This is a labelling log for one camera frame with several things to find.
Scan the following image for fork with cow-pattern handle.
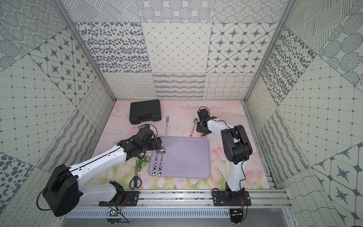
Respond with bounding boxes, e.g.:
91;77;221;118
152;149;160;175

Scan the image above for lavender rectangular tray mat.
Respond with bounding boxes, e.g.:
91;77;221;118
148;137;211;179

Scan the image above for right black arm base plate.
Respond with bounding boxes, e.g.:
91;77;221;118
211;189;251;206

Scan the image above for black plastic tool case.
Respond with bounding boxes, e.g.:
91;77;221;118
129;99;162;124

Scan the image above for spoon with cow-pattern handle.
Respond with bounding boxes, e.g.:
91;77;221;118
157;146;166;176

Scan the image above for green toy spray nozzle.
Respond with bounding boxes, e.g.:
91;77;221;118
137;155;150;172

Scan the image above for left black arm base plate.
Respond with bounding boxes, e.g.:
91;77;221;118
98;191;140;207

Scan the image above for aluminium mounting rail frame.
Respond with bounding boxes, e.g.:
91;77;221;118
58;188;293;210

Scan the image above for white slotted cable duct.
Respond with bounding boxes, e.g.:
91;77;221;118
66;208;230;219

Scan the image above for spoon with pink handle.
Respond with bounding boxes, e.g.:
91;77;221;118
190;118;198;138

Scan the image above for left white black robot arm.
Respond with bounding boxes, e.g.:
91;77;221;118
39;124;162;217

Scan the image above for scissors with blue handles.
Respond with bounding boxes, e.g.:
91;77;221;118
129;160;142;190

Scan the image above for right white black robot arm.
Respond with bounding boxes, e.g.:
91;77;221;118
196;107;253;199

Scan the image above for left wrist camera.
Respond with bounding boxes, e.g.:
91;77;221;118
141;124;150;130

